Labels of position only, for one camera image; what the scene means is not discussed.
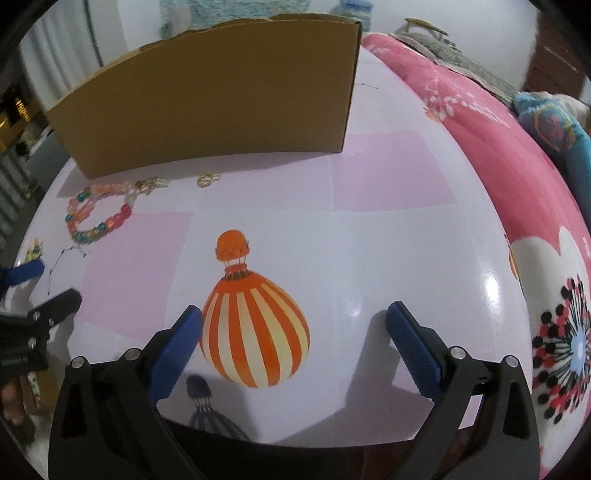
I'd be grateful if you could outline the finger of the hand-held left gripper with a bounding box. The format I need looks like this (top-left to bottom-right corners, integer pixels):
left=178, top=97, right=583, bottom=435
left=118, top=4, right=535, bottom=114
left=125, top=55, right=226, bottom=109
left=0, top=288, right=83, bottom=374
left=0, top=259, right=45, bottom=289

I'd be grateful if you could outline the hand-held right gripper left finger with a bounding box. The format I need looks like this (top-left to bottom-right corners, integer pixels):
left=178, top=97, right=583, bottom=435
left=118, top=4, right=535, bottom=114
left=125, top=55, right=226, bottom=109
left=48, top=305, right=206, bottom=480

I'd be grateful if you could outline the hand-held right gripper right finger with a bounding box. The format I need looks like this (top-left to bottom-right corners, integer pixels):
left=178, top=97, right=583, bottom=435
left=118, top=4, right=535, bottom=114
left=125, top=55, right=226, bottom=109
left=385, top=301, right=541, bottom=480

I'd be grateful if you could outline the multicoloured bead bracelet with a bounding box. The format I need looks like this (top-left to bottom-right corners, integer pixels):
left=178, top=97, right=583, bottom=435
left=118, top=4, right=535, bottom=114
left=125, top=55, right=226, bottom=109
left=66, top=191, right=136, bottom=244

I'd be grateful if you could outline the pink bead bracelet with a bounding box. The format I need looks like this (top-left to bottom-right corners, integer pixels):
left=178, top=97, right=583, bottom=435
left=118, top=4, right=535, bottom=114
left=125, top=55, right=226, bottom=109
left=85, top=181, right=139, bottom=206

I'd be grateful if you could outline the silver chain with gold butterfly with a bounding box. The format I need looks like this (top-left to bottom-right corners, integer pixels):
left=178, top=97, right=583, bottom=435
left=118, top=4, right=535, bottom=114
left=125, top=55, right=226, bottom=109
left=137, top=178, right=171, bottom=197

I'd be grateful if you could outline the brown cardboard box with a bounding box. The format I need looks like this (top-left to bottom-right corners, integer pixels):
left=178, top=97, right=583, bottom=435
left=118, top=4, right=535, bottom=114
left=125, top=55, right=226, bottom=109
left=46, top=13, right=363, bottom=180

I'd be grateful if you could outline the person's left hand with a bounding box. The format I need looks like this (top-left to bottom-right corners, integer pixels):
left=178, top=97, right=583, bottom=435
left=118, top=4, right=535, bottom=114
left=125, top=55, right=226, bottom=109
left=0, top=373, right=29, bottom=428

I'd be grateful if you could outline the lit display shelf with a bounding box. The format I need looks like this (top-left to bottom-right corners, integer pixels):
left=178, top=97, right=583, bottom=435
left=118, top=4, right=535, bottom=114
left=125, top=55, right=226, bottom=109
left=0, top=88, right=28, bottom=153

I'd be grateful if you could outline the pink floral blanket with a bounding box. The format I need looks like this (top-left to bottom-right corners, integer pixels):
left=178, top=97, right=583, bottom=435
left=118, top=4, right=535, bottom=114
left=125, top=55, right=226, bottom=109
left=360, top=32, right=591, bottom=480

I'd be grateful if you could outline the white curtain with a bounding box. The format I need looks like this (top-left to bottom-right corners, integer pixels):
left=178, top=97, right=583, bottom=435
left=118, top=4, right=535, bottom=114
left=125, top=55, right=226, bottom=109
left=18, top=9, right=130, bottom=114

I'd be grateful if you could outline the blue printed blanket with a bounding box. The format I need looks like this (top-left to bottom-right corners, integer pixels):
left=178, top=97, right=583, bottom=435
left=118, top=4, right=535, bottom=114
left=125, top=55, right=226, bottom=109
left=512, top=90, right=591, bottom=232

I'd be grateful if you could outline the grey blanket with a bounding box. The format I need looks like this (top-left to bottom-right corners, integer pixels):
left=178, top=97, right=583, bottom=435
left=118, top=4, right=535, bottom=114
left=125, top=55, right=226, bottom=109
left=392, top=28, right=520, bottom=104

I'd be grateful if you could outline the brown wooden door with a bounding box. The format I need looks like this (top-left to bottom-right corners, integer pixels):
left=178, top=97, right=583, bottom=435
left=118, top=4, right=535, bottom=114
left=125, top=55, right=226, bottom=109
left=524, top=14, right=585, bottom=100

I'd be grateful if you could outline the wooden chair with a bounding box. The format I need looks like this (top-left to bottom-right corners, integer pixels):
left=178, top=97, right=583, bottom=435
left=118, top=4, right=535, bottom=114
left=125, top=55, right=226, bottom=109
left=404, top=17, right=448, bottom=38

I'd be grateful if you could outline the floral wall cloth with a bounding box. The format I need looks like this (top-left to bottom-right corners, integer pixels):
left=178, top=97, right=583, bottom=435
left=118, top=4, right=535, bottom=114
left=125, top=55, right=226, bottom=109
left=159, top=0, right=280, bottom=40

